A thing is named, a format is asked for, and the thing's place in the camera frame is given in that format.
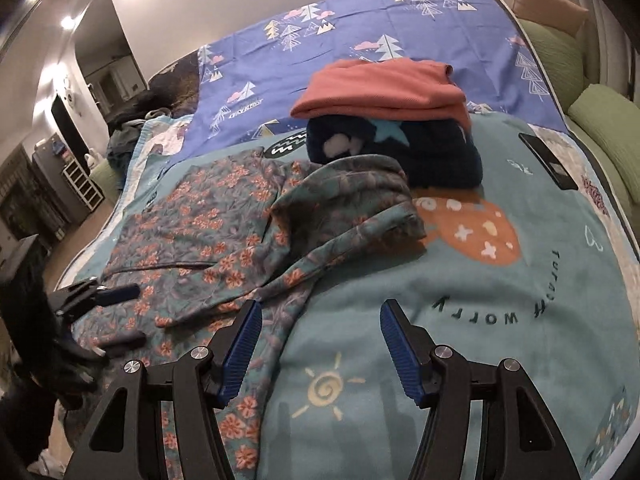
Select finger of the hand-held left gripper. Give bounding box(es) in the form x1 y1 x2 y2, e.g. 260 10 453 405
49 278 142 322
57 329 148 362

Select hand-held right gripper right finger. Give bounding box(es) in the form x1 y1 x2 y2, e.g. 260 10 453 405
378 299 584 480

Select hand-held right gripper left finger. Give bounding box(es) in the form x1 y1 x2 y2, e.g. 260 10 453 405
73 300 282 480

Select teal floral pants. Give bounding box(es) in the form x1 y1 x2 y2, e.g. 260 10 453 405
70 152 429 480

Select pile of dark clothes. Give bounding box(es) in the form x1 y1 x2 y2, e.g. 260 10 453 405
106 89 173 173

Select teal printed blanket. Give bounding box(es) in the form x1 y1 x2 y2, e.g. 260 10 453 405
55 109 640 480

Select green cushion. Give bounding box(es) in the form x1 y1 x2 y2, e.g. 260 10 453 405
89 160 126 206

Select white shelf rack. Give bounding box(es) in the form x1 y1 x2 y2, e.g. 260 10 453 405
61 152 105 212

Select person's dark clothing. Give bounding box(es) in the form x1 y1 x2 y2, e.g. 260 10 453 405
0 375 58 480

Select navy star-print folded garment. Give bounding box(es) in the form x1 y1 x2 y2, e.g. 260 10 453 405
305 109 484 191

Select dark printed quilt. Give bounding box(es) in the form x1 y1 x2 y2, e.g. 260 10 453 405
147 54 202 113

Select black phone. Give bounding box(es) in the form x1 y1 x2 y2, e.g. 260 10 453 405
517 131 580 192

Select pale quilted bed cover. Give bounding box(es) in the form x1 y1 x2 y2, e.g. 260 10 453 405
530 125 640 341

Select coral folded garment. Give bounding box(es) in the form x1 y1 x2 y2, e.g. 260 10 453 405
290 58 474 132

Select green pillow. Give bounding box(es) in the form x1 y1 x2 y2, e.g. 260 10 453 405
515 17 587 112
567 82 640 162

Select purple tree-print bed sheet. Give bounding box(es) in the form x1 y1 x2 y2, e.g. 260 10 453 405
192 0 569 157

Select beige pillow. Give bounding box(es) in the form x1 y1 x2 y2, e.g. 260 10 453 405
510 0 592 37

